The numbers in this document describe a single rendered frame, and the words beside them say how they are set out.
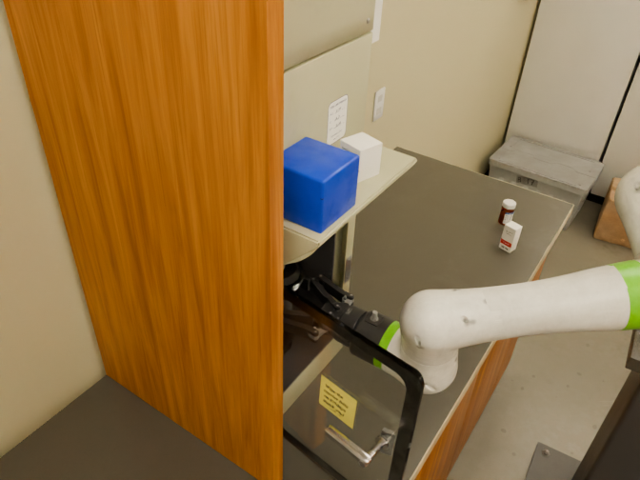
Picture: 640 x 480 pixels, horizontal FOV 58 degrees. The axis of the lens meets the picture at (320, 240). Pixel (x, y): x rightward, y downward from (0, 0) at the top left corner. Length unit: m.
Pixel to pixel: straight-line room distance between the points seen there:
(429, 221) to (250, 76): 1.33
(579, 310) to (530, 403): 1.72
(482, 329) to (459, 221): 1.01
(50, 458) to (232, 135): 0.85
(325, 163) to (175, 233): 0.25
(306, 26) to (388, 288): 0.94
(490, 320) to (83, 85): 0.71
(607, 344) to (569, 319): 2.12
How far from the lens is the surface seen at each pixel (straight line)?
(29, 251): 1.20
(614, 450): 2.00
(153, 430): 1.33
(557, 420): 2.71
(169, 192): 0.86
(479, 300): 0.97
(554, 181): 3.66
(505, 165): 3.72
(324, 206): 0.81
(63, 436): 1.37
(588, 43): 3.84
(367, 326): 1.09
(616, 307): 1.04
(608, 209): 3.74
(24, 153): 1.12
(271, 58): 0.65
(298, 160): 0.84
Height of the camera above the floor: 2.01
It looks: 37 degrees down
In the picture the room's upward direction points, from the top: 3 degrees clockwise
